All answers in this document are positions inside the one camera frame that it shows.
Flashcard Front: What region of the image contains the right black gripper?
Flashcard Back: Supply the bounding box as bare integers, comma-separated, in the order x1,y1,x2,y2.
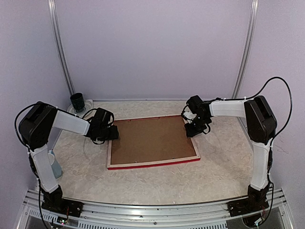
184,115,210,137

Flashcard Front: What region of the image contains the red wooden picture frame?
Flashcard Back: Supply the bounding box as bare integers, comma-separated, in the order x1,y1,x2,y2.
106,114,202,170

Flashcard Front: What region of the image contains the light blue paper cup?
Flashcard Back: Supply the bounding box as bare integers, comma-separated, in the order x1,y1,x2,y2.
48,150,63,179

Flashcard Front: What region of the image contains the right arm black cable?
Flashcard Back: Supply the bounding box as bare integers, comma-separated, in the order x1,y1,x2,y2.
215,76,292,144

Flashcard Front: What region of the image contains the right aluminium corner post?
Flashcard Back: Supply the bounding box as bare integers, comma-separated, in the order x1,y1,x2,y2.
230,0,259,104

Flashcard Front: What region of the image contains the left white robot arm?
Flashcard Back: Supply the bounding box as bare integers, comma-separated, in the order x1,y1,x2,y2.
14,101,119,217

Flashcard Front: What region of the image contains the front aluminium rail base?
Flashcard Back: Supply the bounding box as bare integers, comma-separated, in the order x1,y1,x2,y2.
13,189,295,229

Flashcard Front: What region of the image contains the brown backing board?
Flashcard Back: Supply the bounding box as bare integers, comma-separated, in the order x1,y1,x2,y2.
110,116,197,165

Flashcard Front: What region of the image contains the left aluminium corner post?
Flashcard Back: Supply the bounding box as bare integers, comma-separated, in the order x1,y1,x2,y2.
47,0,75,96

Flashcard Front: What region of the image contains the white round plate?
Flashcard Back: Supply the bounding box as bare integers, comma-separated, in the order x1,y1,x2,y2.
67,99,93,117

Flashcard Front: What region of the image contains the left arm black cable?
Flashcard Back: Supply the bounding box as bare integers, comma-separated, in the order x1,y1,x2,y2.
14,104,52,229

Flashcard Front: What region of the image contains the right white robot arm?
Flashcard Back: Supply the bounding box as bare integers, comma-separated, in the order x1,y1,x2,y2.
181,95,277,217

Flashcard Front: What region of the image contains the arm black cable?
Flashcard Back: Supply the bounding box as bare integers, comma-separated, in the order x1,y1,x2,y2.
215,76,292,144
14,104,52,229

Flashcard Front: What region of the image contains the black cup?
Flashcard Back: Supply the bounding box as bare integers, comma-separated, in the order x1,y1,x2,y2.
70,93,85,113

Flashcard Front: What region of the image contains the aluminium corner post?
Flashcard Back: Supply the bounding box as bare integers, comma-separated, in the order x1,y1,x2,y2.
230,0,259,104
47,0,75,96

